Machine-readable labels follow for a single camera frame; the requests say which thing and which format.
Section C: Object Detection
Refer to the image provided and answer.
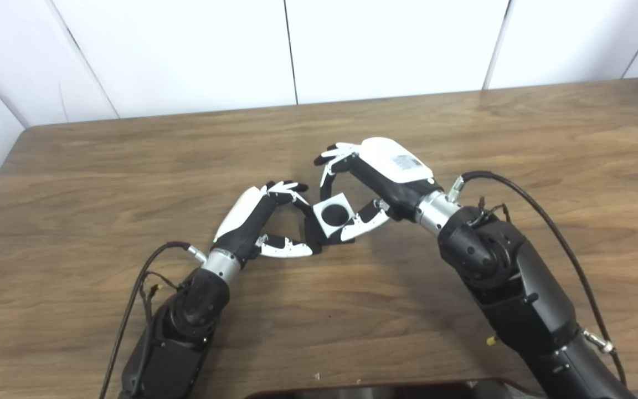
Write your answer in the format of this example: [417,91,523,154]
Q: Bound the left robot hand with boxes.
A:
[212,180,315,264]

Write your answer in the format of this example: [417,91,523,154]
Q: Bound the thin left arm wires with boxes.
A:
[139,270,182,323]

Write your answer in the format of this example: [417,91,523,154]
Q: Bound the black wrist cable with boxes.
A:
[446,170,628,388]
[99,241,209,399]

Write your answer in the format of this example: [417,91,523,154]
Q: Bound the thin right arm wires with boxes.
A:
[466,197,512,226]

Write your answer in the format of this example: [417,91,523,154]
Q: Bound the black peg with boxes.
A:
[302,204,356,255]

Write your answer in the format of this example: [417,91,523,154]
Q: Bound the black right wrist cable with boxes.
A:
[446,170,628,388]

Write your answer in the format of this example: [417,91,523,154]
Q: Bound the white square piece with hole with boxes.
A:
[312,192,354,239]

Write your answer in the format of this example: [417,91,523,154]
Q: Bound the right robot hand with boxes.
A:
[313,137,439,242]

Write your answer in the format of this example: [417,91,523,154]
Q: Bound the thin arm wires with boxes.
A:
[139,270,182,323]
[466,197,512,226]

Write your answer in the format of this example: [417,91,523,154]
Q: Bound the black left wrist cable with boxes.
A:
[99,241,209,399]

